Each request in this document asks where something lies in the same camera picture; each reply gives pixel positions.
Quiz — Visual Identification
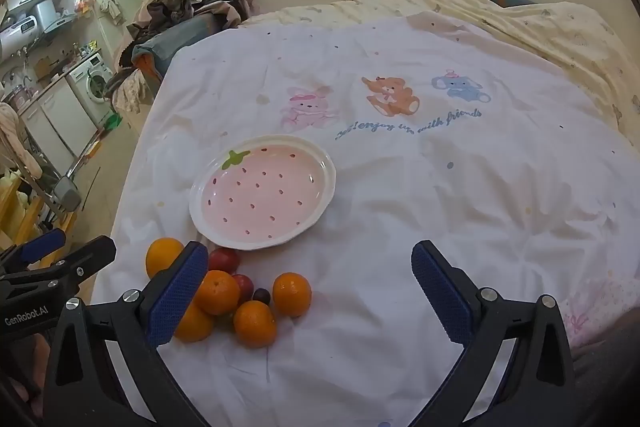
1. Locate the wooden rack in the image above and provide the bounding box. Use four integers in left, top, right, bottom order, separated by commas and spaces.
0, 172, 78, 253

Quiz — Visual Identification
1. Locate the pink strawberry plate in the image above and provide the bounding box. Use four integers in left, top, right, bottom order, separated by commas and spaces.
189, 134, 337, 252

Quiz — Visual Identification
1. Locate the red plum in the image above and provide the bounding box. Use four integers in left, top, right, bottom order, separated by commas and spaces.
207, 247, 241, 273
232, 274, 255, 305

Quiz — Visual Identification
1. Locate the pile of clothes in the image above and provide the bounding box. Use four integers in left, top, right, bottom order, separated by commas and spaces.
117, 0, 258, 68

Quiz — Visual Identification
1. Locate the pink towel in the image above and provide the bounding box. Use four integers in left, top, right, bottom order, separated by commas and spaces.
0, 102, 41, 178

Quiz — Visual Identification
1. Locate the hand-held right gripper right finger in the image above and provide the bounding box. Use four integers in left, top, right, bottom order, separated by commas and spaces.
411, 239, 576, 427

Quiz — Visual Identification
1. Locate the floral hanging cloth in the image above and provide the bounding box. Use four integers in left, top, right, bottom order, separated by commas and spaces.
112, 67, 161, 115

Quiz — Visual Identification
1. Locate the white printed blanket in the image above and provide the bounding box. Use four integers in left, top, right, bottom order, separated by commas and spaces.
92, 9, 640, 427

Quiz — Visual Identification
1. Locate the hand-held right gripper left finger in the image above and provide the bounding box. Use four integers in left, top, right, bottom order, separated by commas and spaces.
42, 241, 211, 427

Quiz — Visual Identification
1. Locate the white floor cabinet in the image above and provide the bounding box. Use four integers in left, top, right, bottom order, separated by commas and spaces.
20, 79, 98, 160

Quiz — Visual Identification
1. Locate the small mandarin orange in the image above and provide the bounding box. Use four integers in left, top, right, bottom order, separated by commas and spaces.
194, 270, 241, 316
233, 300, 278, 349
272, 272, 313, 318

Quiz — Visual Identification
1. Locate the steel range hood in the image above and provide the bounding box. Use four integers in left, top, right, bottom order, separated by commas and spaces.
32, 0, 76, 40

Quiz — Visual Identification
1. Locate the teal pillow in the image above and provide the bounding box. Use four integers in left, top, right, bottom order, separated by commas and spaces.
131, 14, 221, 80

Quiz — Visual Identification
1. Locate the white washing machine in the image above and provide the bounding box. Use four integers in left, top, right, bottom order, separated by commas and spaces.
67, 54, 117, 128

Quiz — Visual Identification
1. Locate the white water heater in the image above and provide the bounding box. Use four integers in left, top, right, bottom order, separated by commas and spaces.
0, 14, 38, 58

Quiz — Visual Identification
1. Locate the large orange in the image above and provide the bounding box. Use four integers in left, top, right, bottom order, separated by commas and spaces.
172, 302, 217, 343
145, 237, 185, 280

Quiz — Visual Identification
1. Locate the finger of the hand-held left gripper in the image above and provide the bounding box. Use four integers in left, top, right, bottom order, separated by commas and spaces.
10, 235, 117, 282
0, 228, 67, 275

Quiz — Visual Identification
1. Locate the pink patterned cloth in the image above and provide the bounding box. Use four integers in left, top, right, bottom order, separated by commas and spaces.
560, 277, 640, 348

